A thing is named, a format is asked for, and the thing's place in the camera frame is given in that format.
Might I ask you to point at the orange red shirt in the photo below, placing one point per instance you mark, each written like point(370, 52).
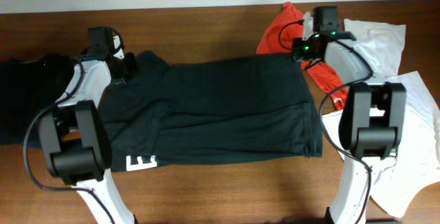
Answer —
point(275, 41)

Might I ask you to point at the black folded clothes pile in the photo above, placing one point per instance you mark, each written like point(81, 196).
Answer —
point(26, 88)

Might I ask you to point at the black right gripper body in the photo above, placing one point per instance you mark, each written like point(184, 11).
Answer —
point(304, 49)

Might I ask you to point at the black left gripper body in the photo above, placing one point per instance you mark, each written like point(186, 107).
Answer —
point(129, 66)

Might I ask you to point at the white shirt green logo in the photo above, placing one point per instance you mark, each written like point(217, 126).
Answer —
point(417, 163)

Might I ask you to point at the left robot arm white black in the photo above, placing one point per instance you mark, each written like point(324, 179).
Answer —
point(72, 136)

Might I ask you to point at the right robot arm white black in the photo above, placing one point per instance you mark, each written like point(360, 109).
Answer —
point(371, 124)

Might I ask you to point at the dark green polo shirt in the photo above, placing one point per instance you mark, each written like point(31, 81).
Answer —
point(225, 112)

